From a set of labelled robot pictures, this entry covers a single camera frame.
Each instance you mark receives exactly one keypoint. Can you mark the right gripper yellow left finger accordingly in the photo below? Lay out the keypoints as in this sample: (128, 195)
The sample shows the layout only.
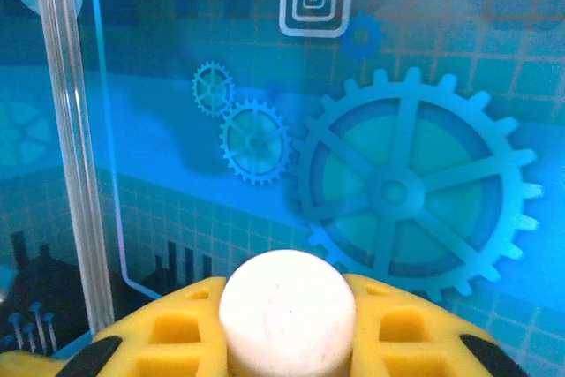
(207, 315)

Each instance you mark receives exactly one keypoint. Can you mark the aluminium frame post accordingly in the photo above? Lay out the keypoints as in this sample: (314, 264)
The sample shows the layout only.
(70, 130)

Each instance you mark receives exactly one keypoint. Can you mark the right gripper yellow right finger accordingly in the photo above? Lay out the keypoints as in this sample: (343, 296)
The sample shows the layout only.
(366, 319)

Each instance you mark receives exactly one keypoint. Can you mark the white round cap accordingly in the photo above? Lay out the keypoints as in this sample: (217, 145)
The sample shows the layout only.
(287, 306)

